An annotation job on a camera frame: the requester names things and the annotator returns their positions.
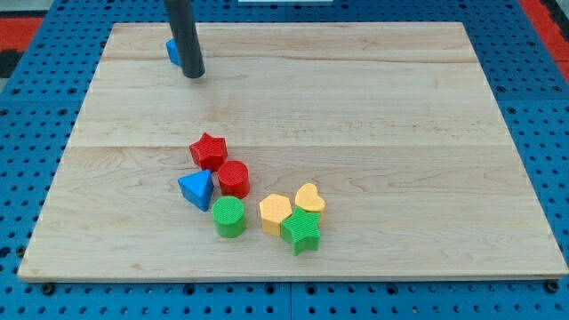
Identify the green cylinder block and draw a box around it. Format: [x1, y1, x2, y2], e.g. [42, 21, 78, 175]
[212, 196, 246, 238]

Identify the yellow hexagon block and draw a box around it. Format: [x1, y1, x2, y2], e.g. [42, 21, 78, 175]
[259, 194, 293, 236]

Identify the red cylinder block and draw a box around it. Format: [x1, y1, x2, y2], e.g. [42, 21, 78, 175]
[218, 160, 250, 199]

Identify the yellow heart block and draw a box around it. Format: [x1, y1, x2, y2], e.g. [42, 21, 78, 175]
[294, 183, 325, 221]

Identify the green star block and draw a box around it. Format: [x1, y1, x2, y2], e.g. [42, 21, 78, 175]
[280, 206, 321, 256]

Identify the blue cube block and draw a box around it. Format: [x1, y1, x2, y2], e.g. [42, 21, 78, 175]
[165, 38, 180, 67]

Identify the blue triangle block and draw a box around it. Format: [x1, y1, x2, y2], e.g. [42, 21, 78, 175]
[178, 169, 214, 212]

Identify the red star block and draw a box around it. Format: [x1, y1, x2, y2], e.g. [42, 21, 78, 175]
[188, 132, 228, 172]

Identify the light wooden board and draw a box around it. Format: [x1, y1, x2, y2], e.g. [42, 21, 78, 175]
[18, 22, 568, 283]

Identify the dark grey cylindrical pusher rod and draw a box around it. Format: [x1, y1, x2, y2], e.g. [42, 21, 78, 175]
[164, 0, 205, 78]

